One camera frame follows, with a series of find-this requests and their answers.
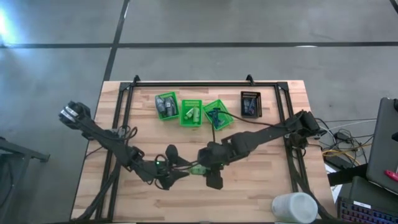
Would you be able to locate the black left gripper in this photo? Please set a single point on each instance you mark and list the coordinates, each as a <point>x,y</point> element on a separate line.
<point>157,171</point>

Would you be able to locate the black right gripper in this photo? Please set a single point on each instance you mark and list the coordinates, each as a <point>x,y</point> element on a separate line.
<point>214,155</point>

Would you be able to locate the grey deodorant bottle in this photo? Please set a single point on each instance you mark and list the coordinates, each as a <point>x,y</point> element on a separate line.
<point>170,106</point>
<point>160,105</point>

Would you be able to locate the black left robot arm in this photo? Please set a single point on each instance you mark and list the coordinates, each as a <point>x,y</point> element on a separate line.
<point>109,140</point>

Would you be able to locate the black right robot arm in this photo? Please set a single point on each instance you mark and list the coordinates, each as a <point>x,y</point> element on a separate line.
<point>264,137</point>

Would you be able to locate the green plastic basket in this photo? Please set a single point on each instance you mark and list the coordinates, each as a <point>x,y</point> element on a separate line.
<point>217,102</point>
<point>166,94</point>
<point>190,102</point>

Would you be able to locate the small dark toiletry tube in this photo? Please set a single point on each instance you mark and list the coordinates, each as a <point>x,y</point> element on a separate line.
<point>247,105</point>
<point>253,105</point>

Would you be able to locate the white cup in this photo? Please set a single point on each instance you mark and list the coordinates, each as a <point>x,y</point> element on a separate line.
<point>293,207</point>

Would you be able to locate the black plastic basket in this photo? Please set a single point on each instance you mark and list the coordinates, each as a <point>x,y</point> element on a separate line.
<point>250,94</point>

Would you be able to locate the white paper sheet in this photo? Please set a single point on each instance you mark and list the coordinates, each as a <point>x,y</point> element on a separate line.
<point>335,189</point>

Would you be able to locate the black power brick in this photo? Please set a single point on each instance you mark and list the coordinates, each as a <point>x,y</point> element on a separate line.
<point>337,161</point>

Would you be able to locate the small black power adapter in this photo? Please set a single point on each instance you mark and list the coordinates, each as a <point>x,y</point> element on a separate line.
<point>342,136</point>

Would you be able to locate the black equipment case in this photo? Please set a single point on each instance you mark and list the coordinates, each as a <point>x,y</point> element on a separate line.
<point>360,189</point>

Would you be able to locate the black side table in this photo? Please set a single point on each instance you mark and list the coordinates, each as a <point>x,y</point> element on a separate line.
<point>21,151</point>

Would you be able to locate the backlit black keyboard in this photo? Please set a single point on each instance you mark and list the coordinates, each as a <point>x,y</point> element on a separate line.
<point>363,216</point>

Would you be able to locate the grey laptop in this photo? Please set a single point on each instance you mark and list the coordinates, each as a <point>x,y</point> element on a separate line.
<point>384,146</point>

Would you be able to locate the black metal table frame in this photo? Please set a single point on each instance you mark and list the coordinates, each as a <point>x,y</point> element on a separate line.
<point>202,84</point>

